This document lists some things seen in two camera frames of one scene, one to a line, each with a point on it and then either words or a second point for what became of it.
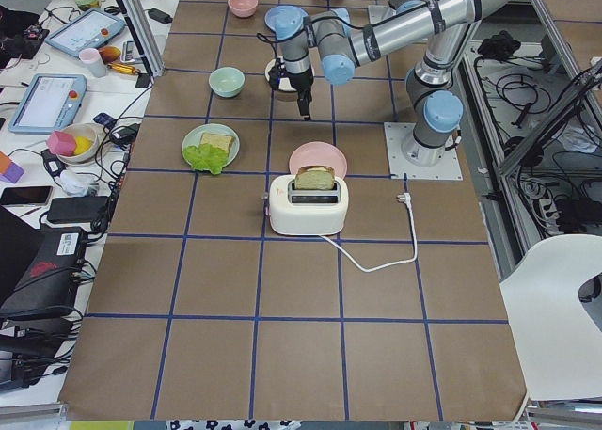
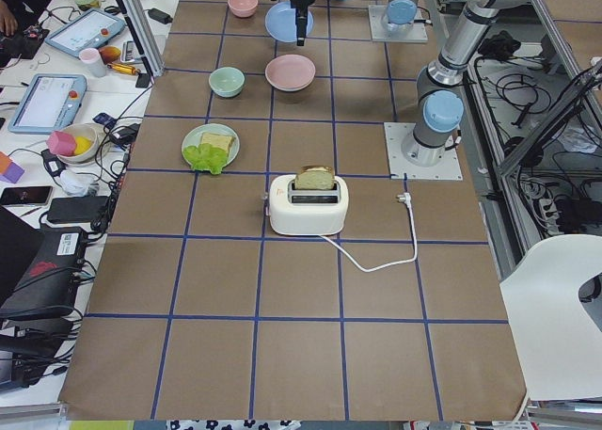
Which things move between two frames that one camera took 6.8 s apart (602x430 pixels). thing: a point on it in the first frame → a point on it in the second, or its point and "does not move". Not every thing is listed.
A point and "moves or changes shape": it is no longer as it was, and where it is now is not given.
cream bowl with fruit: x=87 y=143 does not move
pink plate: x=319 y=154 moves or changes shape
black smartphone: x=25 y=196 does not move
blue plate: x=285 y=20 does not move
